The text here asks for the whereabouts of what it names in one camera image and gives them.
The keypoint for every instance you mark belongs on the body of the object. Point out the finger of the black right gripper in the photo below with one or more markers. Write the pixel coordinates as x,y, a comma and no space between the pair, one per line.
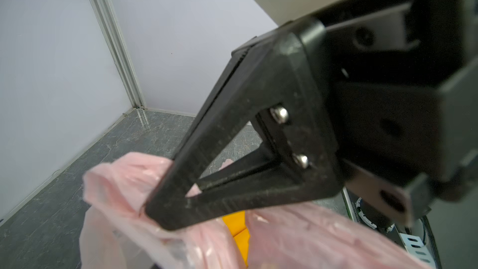
263,137

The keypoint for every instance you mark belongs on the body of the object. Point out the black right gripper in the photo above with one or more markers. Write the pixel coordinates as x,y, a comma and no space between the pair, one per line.
407,105

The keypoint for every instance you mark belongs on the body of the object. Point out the orange banana bunch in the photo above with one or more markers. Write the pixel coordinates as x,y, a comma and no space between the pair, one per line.
239,231

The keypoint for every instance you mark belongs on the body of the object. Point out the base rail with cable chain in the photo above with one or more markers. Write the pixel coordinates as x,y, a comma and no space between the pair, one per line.
421,244

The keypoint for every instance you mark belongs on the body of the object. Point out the aluminium frame profile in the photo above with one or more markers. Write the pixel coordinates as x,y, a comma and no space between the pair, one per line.
110,27

